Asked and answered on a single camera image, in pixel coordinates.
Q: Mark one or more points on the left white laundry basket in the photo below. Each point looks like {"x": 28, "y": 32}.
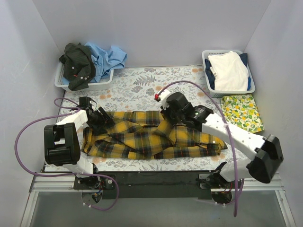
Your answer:
{"x": 104, "y": 84}

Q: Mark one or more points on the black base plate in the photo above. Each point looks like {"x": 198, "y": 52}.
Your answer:
{"x": 160, "y": 184}

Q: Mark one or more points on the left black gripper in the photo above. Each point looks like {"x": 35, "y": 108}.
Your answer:
{"x": 102, "y": 121}

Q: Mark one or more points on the light blue shirt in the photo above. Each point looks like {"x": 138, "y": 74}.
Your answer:
{"x": 106, "y": 60}

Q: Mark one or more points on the black pinstripe shirt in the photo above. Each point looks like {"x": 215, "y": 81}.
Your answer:
{"x": 79, "y": 68}

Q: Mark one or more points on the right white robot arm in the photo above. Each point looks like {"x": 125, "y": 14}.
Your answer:
{"x": 263, "y": 155}

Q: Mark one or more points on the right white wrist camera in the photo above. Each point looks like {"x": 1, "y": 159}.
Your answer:
{"x": 162, "y": 97}

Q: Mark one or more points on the yellow plaid flannel shirt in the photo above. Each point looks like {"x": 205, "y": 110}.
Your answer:
{"x": 146, "y": 135}

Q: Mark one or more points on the white folded shirt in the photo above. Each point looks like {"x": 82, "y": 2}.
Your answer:
{"x": 229, "y": 71}

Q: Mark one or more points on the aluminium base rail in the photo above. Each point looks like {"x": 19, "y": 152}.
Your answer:
{"x": 53, "y": 202}

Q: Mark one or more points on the floral table mat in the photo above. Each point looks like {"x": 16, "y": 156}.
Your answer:
{"x": 133, "y": 89}

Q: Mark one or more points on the lemon print cloth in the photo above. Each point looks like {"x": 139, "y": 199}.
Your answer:
{"x": 242, "y": 111}

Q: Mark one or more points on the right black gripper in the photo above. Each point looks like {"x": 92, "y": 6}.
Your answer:
{"x": 170, "y": 116}

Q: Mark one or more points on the navy blue folded shirt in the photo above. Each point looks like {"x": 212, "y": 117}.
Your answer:
{"x": 208, "y": 71}

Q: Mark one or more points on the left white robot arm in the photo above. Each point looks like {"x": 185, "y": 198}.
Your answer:
{"x": 62, "y": 146}

